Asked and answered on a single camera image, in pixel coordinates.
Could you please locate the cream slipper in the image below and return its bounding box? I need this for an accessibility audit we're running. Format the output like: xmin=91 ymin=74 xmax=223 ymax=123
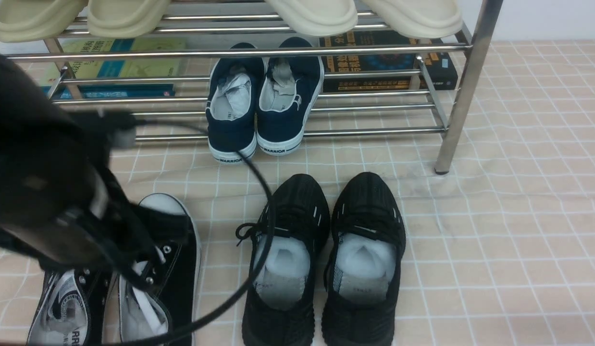
xmin=363 ymin=0 xmax=464 ymax=39
xmin=266 ymin=0 xmax=358 ymax=37

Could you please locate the navy slip-on shoe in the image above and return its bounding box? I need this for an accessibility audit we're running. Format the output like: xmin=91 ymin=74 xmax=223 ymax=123
xmin=205 ymin=57 xmax=266 ymax=164
xmin=256 ymin=56 xmax=324 ymax=156

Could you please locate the black canvas sneaker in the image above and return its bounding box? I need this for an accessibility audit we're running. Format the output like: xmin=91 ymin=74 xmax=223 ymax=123
xmin=117 ymin=193 xmax=201 ymax=342
xmin=26 ymin=269 xmax=113 ymax=346

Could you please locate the navy slip-on shoe left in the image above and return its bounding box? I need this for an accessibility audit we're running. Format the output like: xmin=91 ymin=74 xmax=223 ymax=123
xmin=205 ymin=57 xmax=266 ymax=164

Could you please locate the beige slipper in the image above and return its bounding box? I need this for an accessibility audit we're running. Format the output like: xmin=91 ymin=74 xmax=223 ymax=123
xmin=87 ymin=0 xmax=172 ymax=38
xmin=0 ymin=0 xmax=88 ymax=42

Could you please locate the cream slipper far right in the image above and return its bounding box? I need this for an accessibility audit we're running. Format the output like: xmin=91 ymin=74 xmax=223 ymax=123
xmin=363 ymin=0 xmax=464 ymax=39

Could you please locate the black knit sneaker left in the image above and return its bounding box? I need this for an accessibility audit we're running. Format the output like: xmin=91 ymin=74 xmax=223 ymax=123
xmin=236 ymin=173 xmax=330 ymax=346

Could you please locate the navy slip-on shoe right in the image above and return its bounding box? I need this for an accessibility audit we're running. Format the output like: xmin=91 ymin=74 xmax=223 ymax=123
xmin=256 ymin=56 xmax=324 ymax=156

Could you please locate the stainless steel shoe rack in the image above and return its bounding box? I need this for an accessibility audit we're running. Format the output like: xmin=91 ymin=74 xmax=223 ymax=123
xmin=4 ymin=0 xmax=503 ymax=175

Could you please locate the black cable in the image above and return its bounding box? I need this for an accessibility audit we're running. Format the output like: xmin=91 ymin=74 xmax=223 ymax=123
xmin=0 ymin=119 xmax=276 ymax=346

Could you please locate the green and blue book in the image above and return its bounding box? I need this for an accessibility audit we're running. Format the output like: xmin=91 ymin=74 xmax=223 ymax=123
xmin=62 ymin=37 xmax=187 ymax=99

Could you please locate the beige slipper far left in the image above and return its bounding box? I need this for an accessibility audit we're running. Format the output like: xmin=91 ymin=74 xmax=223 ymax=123
xmin=0 ymin=0 xmax=88 ymax=42

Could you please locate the black knit sneaker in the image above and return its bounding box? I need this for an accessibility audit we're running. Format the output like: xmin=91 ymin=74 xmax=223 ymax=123
xmin=322 ymin=172 xmax=407 ymax=346
xmin=236 ymin=173 xmax=330 ymax=346

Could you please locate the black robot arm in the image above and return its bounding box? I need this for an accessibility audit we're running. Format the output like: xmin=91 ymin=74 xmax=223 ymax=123
xmin=0 ymin=55 xmax=156 ymax=270

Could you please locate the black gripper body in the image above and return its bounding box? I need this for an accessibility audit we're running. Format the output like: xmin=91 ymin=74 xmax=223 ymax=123
xmin=0 ymin=166 xmax=156 ymax=272

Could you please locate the black knit sneaker right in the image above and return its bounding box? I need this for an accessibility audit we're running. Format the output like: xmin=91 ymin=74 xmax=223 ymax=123
xmin=322 ymin=172 xmax=407 ymax=346

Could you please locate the black book with yellow text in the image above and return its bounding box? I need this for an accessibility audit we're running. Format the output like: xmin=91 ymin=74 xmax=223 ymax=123
xmin=319 ymin=30 xmax=459 ymax=93

